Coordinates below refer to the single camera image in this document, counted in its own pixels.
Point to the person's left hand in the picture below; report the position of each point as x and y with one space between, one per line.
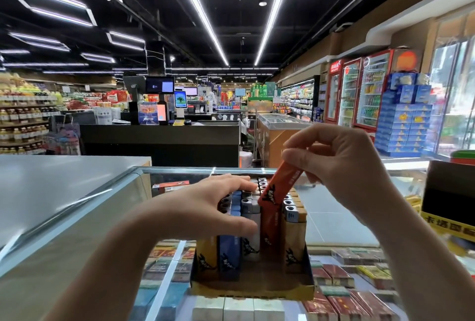
200 209

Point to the person's right hand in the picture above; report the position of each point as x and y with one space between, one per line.
345 165

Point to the pile of yellow red lighters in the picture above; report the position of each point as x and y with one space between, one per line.
171 185

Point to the row of yellow lighters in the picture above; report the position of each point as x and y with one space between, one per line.
206 254

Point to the row of blue lighters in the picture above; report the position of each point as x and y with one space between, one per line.
229 254

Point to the row of grey white lighters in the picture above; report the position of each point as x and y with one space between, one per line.
251 246

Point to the red orange lighter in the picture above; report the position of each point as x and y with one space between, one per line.
280 183

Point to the row of red brown lighters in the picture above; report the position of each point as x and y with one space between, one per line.
270 232

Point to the row of tan lighters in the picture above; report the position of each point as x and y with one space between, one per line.
295 239

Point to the blue yellow lighter display box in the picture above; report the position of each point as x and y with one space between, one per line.
252 284

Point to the black yellow display box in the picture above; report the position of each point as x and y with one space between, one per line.
449 191

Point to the person's left forearm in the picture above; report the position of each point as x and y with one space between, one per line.
104 276

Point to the person's right forearm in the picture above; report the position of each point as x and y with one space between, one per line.
423 254

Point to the stack of blue cartons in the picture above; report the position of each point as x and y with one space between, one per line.
404 116

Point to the red drink fridge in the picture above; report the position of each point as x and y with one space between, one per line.
349 94
333 94
373 94

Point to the brown cardboard carton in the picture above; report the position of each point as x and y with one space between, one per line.
271 139

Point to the open refrigerated chiller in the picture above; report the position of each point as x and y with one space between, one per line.
299 98

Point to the black checkout counter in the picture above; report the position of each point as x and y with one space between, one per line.
148 142

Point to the blue poster screen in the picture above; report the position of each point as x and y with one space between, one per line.
148 114

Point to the small checkout screen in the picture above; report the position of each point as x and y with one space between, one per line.
180 99

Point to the row of cigarette packs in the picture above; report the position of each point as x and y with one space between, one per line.
341 280

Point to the red green container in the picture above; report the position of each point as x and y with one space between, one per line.
463 157

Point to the orange round sign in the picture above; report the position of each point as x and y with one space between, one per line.
407 61

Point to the black checkout monitor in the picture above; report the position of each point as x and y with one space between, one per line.
159 86

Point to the glass entrance doors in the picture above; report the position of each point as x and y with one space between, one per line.
454 87

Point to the hanging plastic bags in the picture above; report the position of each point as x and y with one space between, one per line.
63 139

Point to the long ceiling light strip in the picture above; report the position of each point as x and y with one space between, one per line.
275 12
199 12

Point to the grocery rack with bottles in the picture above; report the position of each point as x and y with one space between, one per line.
30 113

